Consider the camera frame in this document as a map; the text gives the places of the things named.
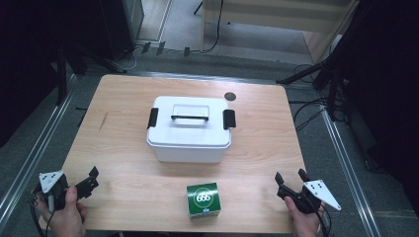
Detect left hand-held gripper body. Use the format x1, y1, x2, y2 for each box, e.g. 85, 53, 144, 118
38, 169, 70, 212

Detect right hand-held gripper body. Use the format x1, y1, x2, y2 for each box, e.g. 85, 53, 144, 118
282, 179, 343, 215

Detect green square carton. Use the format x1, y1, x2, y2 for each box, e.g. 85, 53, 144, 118
186, 182, 222, 220

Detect white storage box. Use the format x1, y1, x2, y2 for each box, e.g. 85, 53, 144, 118
147, 139, 232, 164

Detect white box lid black handle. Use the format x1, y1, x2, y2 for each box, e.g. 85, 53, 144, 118
146, 95, 237, 148

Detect person's right hand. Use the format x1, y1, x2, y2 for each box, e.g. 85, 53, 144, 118
284, 196, 326, 237

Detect person's left hand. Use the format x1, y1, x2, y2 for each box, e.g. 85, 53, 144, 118
34, 186, 89, 237

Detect black metal stand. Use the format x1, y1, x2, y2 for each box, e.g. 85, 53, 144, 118
54, 41, 128, 107

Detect black tripod stand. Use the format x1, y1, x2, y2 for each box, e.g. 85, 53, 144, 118
276, 0, 367, 122

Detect dark cabinet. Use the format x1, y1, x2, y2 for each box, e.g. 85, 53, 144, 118
98, 0, 146, 61

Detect light wooden furniture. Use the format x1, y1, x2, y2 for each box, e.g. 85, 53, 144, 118
200, 0, 361, 64

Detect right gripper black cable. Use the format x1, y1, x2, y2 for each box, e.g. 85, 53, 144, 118
311, 202, 333, 237

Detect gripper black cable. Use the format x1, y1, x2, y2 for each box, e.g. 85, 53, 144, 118
311, 202, 333, 237
29, 193, 56, 237

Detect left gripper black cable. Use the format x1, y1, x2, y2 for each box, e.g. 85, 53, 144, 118
29, 193, 56, 237

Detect aluminium floor rail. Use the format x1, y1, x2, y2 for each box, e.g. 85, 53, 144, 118
0, 73, 79, 225
320, 108, 381, 237

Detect black floor cables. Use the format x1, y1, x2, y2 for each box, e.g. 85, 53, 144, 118
289, 63, 330, 131

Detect white floor cable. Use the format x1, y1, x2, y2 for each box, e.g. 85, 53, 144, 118
123, 44, 143, 72

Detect black hanging cable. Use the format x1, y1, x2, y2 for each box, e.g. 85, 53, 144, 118
193, 0, 225, 54

